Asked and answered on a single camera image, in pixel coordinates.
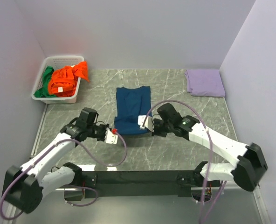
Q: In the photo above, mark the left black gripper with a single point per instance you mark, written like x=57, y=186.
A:
x=105, y=126

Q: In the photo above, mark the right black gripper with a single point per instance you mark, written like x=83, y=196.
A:
x=155, y=133

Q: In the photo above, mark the blue t shirt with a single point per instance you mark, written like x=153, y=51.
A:
x=131, y=103

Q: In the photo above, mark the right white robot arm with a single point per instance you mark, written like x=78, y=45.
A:
x=245, y=165

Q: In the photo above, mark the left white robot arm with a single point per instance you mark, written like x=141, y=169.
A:
x=25, y=186

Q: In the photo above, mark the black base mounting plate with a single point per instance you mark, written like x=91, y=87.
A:
x=141, y=183

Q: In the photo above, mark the orange t shirt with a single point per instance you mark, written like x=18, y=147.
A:
x=64, y=81

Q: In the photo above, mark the folded purple t shirt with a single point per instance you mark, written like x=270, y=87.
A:
x=204, y=83

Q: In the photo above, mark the green t shirt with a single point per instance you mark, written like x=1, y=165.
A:
x=46, y=78

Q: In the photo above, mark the white plastic laundry basket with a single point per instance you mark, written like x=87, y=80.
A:
x=57, y=62

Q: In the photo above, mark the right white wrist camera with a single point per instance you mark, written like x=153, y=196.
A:
x=145, y=122

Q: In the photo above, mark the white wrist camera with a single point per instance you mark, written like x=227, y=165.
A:
x=111, y=136
x=145, y=122

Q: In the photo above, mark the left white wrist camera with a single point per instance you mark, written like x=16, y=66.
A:
x=111, y=136

